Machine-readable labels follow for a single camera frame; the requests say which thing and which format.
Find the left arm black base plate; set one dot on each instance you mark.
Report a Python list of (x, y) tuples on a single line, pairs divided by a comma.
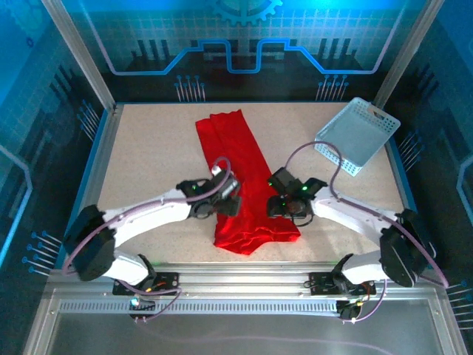
[(166, 283)]

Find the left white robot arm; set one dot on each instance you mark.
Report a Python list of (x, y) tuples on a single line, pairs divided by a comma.
[(148, 218)]

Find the aluminium frame post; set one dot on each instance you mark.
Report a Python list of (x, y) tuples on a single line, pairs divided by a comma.
[(75, 44), (412, 44)]

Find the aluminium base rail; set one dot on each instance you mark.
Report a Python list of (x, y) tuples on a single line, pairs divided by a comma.
[(240, 281)]

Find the light blue perforated plastic basket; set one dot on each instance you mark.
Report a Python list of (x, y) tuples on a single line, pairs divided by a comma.
[(354, 133)]

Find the blue table border trim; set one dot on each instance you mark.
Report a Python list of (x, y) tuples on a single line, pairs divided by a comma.
[(84, 185)]

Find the aluminium table side rail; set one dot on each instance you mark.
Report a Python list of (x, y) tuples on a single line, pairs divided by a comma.
[(400, 185), (94, 185)]

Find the red t-shirt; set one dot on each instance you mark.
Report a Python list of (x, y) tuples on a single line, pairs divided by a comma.
[(236, 148)]

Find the grey metal sheet panel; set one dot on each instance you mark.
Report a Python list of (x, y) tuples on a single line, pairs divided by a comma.
[(240, 334)]

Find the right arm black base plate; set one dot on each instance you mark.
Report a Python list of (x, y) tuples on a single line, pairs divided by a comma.
[(321, 284)]

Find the small black electronics module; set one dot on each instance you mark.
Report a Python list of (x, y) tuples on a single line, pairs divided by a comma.
[(143, 306), (349, 312)]

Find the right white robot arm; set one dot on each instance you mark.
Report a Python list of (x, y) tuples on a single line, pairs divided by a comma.
[(351, 214)]

